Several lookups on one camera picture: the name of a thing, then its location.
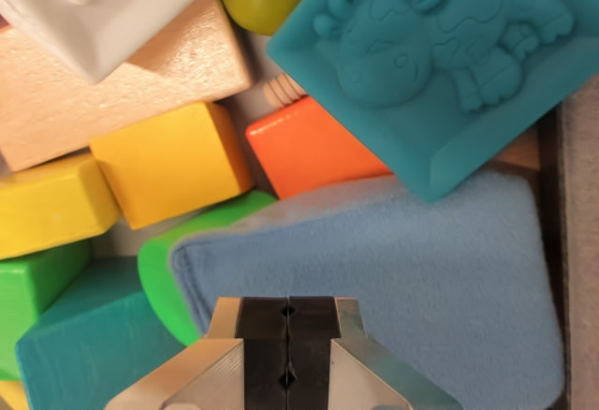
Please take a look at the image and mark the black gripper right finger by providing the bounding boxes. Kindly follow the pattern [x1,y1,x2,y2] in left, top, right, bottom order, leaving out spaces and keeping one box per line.
[287,296,462,410]

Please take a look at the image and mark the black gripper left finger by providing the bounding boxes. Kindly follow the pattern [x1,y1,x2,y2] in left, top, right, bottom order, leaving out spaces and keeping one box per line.
[105,296,289,410]

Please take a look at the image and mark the blue fabric beanbag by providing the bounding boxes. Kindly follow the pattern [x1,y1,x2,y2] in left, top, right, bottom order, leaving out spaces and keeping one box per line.
[168,170,568,410]

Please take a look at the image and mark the green half-round block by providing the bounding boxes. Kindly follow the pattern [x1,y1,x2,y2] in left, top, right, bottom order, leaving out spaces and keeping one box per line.
[136,188,280,348]

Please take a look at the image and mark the teal wooden block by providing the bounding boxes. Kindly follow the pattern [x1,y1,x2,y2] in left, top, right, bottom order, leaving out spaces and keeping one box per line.
[14,255,203,410]

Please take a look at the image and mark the orange wooden block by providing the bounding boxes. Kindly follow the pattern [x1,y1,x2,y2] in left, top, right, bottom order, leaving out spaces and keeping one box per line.
[244,95,395,201]

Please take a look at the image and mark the yellow wooden block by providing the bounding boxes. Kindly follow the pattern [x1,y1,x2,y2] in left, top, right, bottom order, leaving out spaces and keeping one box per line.
[0,153,121,262]
[0,378,31,410]
[89,100,255,231]

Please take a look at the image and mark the green wooden block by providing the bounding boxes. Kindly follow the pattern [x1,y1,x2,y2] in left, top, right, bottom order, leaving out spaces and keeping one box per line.
[0,239,93,382]

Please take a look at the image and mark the teal rubber cow cube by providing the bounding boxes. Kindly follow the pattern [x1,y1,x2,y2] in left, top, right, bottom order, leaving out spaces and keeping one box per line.
[266,0,599,204]

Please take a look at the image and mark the wooden threaded screw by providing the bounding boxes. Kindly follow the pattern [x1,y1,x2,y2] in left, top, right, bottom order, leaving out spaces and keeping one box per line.
[262,73,308,110]

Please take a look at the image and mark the gray foam block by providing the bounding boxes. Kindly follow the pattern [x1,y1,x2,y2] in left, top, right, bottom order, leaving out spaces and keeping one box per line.
[558,72,599,410]

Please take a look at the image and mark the natural wooden block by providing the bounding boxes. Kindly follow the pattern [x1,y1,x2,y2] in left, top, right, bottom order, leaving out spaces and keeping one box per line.
[0,0,256,173]

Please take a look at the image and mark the white rubber dotted cube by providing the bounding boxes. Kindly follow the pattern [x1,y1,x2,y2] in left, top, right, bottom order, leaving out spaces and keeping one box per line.
[0,0,234,85]

